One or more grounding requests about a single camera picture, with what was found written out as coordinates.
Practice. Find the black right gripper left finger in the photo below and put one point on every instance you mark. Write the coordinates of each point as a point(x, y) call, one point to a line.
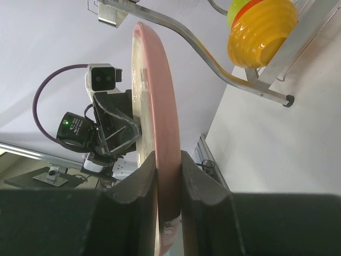
point(125, 217)

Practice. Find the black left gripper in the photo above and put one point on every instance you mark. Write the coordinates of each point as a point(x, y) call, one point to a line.
point(114, 125)

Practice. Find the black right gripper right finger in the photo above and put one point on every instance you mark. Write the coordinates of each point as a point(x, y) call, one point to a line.
point(209, 222)

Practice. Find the pink white round plate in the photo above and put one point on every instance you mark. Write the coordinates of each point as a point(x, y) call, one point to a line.
point(154, 106)

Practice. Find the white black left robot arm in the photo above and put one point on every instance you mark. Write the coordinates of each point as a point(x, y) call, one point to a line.
point(106, 139)

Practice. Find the lime green bowl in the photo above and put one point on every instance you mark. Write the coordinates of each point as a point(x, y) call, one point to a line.
point(233, 10)

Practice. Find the yellow bowl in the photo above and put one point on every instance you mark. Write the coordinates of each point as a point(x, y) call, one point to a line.
point(260, 32)

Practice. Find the orange bowl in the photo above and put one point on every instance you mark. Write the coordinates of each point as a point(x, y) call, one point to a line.
point(244, 10)

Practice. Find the grey mount plate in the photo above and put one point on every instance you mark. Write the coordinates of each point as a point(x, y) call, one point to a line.
point(38, 179)

